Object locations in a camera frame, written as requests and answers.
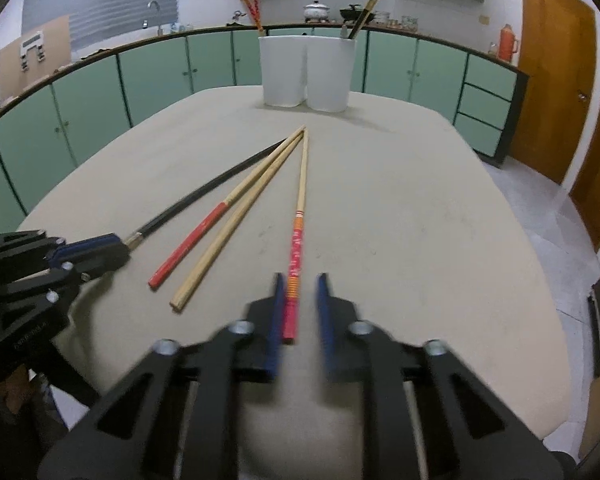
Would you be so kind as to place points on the black wok with lid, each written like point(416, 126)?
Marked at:
point(352, 12)

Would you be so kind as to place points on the brown cardboard box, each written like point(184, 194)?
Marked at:
point(7, 75)

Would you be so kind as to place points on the black chopstick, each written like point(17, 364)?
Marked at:
point(205, 192)
point(365, 12)

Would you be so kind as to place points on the white two-compartment utensil holder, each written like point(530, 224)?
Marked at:
point(330, 75)

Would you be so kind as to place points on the plain wooden chopstick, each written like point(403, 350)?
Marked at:
point(215, 250)

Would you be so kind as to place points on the orange thermos flask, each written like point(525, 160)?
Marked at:
point(507, 45)

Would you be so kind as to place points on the grey window blind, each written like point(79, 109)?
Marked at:
point(100, 0)

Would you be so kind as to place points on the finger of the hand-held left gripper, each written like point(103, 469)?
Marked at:
point(105, 266)
point(90, 247)

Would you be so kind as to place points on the green base cabinet unit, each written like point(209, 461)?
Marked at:
point(95, 105)

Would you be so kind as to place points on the red-tipped wooden chopstick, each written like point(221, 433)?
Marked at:
point(190, 250)

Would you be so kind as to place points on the beige table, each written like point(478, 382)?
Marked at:
point(405, 235)

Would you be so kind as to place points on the plain wooden door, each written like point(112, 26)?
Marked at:
point(597, 160)

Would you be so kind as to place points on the chrome kitchen faucet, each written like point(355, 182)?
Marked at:
point(156, 17)

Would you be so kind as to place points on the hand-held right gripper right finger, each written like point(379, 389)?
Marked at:
point(325, 320)

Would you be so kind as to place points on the glass jar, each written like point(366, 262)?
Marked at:
point(410, 21)

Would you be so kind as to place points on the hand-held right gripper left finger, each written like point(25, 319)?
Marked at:
point(277, 310)

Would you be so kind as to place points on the red patterned wooden chopstick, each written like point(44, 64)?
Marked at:
point(247, 6)
point(256, 5)
point(296, 250)

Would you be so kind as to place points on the white cooking pot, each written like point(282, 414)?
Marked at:
point(316, 12)

